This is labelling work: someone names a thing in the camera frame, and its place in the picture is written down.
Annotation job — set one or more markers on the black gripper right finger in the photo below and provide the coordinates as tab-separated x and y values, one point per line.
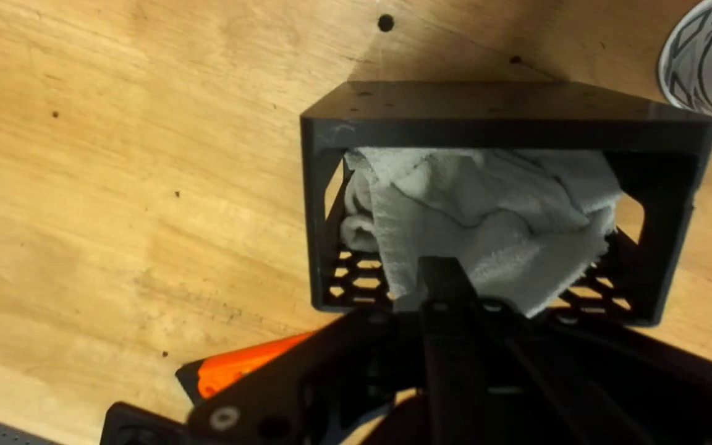
604	387

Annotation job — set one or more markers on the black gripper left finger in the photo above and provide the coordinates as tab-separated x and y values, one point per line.
332	387

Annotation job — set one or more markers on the white cloth towel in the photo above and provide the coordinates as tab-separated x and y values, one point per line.
488	217

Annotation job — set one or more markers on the black perforated box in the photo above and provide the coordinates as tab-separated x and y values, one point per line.
506	111

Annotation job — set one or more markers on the orange block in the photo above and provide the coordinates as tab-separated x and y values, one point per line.
237	367

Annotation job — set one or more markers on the black pole stand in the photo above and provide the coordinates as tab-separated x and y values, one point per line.
138	422

